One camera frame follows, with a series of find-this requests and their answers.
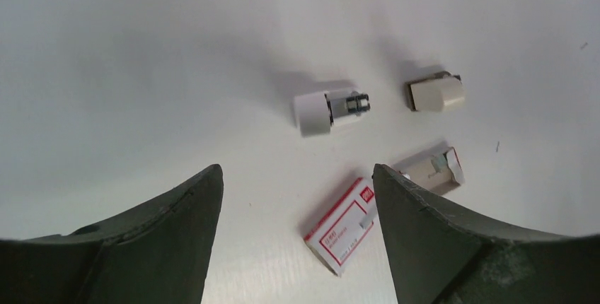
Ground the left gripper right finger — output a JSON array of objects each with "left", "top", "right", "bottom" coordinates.
[{"left": 373, "top": 164, "right": 599, "bottom": 303}]

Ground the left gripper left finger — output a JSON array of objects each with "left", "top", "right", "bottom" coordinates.
[{"left": 1, "top": 164, "right": 224, "bottom": 303}]

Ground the red white staple box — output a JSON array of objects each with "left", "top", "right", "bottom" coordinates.
[{"left": 304, "top": 177, "right": 378, "bottom": 277}]

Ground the beige mini stapler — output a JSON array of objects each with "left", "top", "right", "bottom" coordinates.
[{"left": 293, "top": 88, "right": 371, "bottom": 138}]

